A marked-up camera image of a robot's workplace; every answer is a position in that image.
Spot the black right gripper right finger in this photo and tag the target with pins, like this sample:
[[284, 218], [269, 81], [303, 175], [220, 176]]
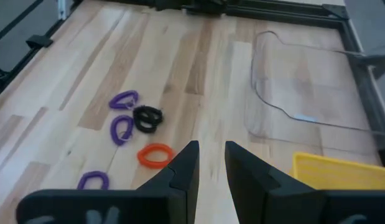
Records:
[[273, 205]]

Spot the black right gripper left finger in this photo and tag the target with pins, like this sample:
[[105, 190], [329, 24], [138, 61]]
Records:
[[167, 202]]

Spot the yellow plastic basket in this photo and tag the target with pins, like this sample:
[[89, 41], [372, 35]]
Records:
[[335, 171]]

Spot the clear plastic bin with sticker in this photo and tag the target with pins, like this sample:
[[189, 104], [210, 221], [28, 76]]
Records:
[[304, 93]]

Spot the black table edge clamp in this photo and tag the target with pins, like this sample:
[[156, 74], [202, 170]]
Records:
[[39, 41]]

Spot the black frame corner bracket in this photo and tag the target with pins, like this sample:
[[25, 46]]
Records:
[[375, 60]]

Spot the silver frame bracket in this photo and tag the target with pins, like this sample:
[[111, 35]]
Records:
[[64, 9]]

